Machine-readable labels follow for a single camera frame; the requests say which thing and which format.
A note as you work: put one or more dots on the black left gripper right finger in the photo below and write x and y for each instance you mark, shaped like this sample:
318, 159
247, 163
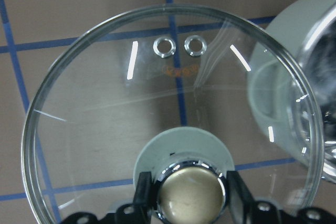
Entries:
245, 209

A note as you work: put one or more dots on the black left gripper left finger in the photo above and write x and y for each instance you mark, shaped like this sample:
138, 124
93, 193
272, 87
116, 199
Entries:
138, 211

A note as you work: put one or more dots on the glass pot lid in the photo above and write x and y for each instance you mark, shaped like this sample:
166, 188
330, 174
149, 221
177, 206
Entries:
160, 89

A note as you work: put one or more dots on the grey electric cooking pot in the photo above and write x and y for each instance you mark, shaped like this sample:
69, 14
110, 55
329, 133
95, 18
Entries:
291, 85

